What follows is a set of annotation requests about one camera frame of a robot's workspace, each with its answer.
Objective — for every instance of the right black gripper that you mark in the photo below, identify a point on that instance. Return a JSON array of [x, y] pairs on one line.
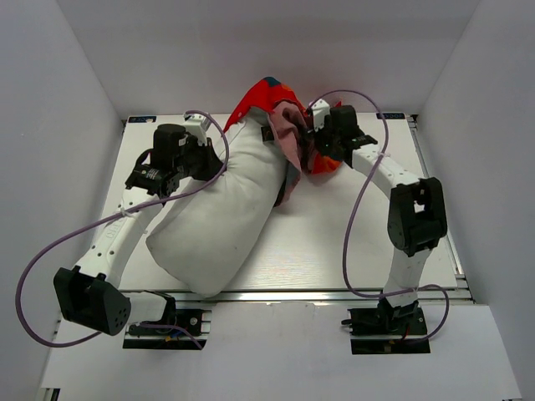
[[316, 136]]

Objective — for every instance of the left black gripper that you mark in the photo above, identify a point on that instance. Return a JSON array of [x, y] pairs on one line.
[[212, 163]]

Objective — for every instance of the red cartoon print pillowcase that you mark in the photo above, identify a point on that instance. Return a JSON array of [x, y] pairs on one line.
[[287, 125]]

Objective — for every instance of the white pillow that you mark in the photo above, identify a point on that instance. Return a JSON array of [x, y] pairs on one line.
[[205, 237]]

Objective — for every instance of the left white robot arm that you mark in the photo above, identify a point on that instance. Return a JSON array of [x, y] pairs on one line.
[[89, 293]]

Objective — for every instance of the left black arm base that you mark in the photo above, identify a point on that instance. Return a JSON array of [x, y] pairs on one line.
[[179, 323]]

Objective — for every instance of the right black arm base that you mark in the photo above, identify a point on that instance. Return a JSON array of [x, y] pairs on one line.
[[371, 333]]

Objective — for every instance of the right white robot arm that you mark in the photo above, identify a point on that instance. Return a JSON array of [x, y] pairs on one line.
[[416, 217]]

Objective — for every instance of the blue label sticker left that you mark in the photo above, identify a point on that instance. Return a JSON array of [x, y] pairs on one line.
[[141, 119]]

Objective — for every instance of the blue label sticker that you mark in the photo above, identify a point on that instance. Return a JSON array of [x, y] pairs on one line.
[[395, 116], [141, 119]]

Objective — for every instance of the blue label sticker right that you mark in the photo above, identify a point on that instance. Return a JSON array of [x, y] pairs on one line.
[[395, 116]]

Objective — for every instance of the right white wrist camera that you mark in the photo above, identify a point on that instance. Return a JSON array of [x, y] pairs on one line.
[[318, 111]]

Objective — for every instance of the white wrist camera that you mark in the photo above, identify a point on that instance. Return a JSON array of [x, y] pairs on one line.
[[318, 111], [197, 125]]

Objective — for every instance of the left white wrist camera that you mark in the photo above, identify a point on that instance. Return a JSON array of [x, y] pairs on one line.
[[197, 125]]

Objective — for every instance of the aluminium table frame rail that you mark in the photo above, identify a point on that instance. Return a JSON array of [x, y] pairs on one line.
[[456, 295]]

